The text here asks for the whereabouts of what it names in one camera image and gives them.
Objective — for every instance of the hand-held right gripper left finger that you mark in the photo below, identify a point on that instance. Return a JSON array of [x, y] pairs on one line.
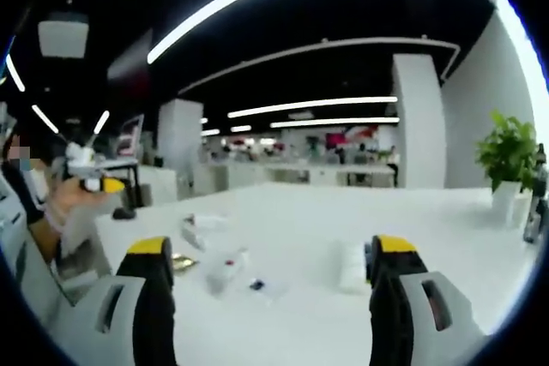
[[148, 297]]

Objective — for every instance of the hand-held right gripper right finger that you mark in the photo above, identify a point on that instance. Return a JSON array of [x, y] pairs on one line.
[[390, 297]]

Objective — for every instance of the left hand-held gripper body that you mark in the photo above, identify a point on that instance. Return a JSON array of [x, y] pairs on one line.
[[79, 156]]

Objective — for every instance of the clear skincare packet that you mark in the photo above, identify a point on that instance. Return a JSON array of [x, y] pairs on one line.
[[199, 229]]

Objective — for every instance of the person's left hand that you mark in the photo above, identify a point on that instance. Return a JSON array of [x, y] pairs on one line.
[[75, 201]]

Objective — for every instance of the black computer mouse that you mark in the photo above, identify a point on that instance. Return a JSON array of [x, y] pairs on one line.
[[124, 213]]

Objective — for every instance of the gold foil packet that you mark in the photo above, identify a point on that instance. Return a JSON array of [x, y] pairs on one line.
[[183, 262]]

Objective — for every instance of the computer monitor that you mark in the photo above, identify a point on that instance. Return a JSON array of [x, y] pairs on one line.
[[130, 136]]

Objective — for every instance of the person's upper body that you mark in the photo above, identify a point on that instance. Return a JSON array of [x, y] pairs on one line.
[[17, 194]]

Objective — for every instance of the small blue cap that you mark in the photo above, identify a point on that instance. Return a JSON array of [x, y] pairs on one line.
[[257, 284]]

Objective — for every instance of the ceiling air unit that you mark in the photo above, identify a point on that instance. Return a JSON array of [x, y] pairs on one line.
[[63, 36]]

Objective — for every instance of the dark tall object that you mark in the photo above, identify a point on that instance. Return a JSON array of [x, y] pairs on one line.
[[538, 199]]

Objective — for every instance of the straight ceiling light strip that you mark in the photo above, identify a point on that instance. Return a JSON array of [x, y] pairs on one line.
[[313, 106], [334, 122]]

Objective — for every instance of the green potted plant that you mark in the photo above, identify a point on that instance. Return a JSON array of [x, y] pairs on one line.
[[508, 156]]

